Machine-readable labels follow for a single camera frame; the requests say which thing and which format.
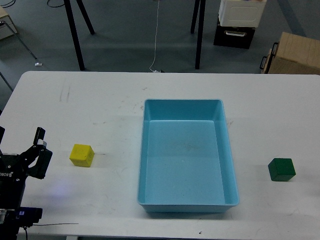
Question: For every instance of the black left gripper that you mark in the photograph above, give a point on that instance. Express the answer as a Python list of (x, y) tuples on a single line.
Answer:
[(34, 162)]

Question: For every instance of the yellow wooden cube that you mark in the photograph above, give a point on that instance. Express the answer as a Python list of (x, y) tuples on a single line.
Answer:
[(82, 155)]

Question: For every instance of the green wooden cube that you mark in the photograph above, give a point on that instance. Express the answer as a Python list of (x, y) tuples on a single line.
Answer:
[(281, 169)]

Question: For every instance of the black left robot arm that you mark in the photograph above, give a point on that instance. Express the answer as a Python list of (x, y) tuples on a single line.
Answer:
[(10, 200)]

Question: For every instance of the black storage box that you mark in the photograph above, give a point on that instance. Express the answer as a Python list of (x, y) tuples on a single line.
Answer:
[(234, 37)]

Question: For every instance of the white storage box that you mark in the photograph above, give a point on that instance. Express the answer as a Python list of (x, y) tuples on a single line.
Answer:
[(241, 13)]

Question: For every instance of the wooden furniture at left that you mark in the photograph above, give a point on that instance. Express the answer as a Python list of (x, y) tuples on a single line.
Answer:
[(5, 31)]

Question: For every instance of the blue plastic bin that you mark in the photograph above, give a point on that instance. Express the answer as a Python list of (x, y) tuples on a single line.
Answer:
[(186, 163)]

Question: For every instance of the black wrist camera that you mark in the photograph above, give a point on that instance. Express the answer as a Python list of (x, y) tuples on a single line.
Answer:
[(27, 216)]

